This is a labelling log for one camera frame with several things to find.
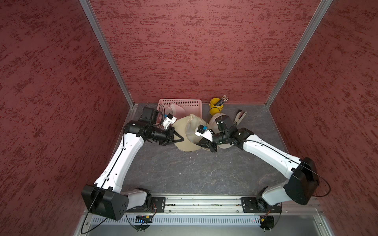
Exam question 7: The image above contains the beige baseball cap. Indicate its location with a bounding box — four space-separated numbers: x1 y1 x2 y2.
172 114 207 152

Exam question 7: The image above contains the white Colorado baseball cap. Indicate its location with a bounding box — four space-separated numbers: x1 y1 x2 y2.
206 112 234 149

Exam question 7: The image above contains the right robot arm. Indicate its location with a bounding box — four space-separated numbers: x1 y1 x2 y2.
195 116 320 211

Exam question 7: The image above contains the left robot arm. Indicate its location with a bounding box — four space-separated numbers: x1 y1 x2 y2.
81 107 184 220

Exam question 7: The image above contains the beige stapler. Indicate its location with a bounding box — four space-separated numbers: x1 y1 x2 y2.
234 110 247 125

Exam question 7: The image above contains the pink cloth in basket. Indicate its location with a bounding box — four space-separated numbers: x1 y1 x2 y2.
165 103 187 119

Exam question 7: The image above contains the yellow pencil cup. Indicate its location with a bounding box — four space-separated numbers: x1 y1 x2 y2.
209 98 223 116

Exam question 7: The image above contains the pink plastic basket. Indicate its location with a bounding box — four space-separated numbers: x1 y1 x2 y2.
157 98 202 124

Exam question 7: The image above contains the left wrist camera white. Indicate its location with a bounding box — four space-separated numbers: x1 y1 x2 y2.
161 113 177 130

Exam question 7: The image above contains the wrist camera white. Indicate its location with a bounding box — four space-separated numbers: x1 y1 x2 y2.
161 113 177 130
195 125 214 142

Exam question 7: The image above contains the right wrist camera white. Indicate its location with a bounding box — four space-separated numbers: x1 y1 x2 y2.
195 125 214 142

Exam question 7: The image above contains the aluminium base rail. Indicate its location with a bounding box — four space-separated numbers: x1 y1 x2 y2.
84 194 324 215

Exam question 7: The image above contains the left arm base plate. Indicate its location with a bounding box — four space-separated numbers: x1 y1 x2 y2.
127 197 166 214

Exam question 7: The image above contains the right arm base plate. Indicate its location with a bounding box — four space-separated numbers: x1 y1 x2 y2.
240 197 282 214

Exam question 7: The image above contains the left corner aluminium post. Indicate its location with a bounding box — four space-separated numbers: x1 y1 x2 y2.
79 0 134 108

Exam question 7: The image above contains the corner aluminium post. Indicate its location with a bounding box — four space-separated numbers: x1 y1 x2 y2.
79 0 134 108
265 0 333 108

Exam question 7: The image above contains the right corner aluminium post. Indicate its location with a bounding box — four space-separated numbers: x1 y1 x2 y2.
265 0 333 108

